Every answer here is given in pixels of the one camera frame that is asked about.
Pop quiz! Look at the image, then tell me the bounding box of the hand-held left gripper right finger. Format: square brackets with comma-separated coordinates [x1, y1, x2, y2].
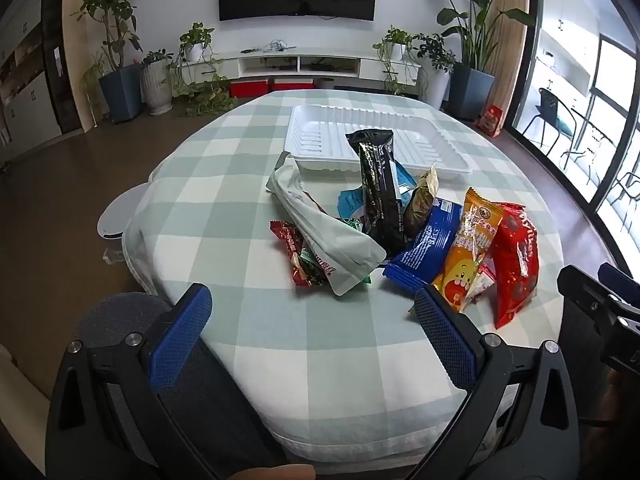
[407, 287, 593, 480]

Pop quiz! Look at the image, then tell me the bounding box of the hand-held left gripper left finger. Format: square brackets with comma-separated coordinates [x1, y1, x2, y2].
[45, 282, 291, 480]

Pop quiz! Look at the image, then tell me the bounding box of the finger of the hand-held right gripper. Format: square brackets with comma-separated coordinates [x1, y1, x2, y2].
[597, 261, 640, 307]
[556, 264, 623, 312]

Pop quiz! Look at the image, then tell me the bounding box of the small red white snack packet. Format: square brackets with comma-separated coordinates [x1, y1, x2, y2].
[462, 262, 497, 308]

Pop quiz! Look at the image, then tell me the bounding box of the large red snack packet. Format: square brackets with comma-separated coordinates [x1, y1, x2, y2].
[491, 202, 542, 330]

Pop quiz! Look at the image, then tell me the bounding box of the dark blue snack packet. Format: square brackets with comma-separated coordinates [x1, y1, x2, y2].
[382, 197, 463, 295]

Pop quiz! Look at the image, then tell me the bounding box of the orange snack packet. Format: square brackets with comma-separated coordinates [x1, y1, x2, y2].
[431, 187, 503, 315]

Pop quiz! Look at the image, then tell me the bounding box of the gold snack packet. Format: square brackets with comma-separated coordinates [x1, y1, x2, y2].
[404, 164, 440, 240]

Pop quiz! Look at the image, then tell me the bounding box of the dark red starred snack packet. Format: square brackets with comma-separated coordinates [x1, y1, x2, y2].
[270, 220, 326, 288]

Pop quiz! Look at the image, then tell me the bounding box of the green nut snack packet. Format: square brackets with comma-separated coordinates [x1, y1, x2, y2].
[299, 216, 373, 287]

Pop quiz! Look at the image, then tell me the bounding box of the long black snack packet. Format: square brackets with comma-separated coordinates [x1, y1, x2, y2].
[345, 129, 417, 262]

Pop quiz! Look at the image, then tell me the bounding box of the white grey snack pouch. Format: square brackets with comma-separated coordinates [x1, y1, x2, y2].
[265, 152, 387, 297]

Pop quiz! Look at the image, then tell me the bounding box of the light blue snack packet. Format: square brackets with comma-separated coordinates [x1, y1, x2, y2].
[336, 162, 417, 228]

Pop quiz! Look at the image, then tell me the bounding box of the white plastic tray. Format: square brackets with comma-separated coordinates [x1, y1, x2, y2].
[284, 104, 473, 178]

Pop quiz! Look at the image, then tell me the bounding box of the person's left hand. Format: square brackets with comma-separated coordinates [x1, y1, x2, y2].
[234, 462, 317, 480]

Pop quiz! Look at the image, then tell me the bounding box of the white round stool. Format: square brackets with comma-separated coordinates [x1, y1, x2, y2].
[97, 183, 147, 264]

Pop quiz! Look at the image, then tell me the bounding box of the black balcony table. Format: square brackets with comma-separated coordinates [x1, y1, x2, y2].
[560, 109, 606, 188]

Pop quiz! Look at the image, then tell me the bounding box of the green white checked tablecloth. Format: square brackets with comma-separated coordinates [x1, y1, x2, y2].
[122, 89, 576, 471]

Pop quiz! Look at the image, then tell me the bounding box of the black balcony chair teal cushion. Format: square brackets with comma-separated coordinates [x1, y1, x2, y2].
[522, 87, 577, 153]

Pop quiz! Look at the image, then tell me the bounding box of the red bag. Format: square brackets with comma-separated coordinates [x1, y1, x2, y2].
[476, 104, 505, 139]

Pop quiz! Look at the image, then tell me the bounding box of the large leaf plant grey pot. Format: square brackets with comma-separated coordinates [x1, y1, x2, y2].
[411, 0, 537, 121]

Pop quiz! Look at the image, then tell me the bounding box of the black framed glass door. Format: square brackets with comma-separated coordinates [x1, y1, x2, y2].
[510, 0, 640, 261]

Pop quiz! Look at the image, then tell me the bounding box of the beige curtain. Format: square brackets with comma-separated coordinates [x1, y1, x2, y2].
[492, 0, 532, 128]

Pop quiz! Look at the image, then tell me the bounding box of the bushy plant in white pot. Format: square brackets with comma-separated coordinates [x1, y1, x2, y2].
[414, 33, 454, 111]

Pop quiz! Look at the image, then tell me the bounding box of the plant in white ribbed pot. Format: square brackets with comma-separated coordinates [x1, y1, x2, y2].
[141, 49, 174, 115]

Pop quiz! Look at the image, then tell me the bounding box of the tall plant in blue pot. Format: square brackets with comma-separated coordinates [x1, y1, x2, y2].
[74, 0, 144, 124]

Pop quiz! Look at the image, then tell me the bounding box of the white television cabinet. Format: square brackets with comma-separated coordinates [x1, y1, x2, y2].
[177, 45, 426, 93]

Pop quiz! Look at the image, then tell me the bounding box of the long trailing pothos plant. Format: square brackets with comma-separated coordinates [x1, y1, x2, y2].
[169, 22, 238, 117]

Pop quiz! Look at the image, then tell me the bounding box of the small trailing pothos plant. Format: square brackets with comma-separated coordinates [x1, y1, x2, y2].
[372, 25, 420, 97]

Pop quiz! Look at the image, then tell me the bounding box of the black wire balcony chair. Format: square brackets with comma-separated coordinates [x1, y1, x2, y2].
[594, 170, 640, 233]

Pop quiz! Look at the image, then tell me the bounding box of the wooden wall cabinet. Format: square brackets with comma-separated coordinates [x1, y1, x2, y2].
[0, 0, 84, 167]

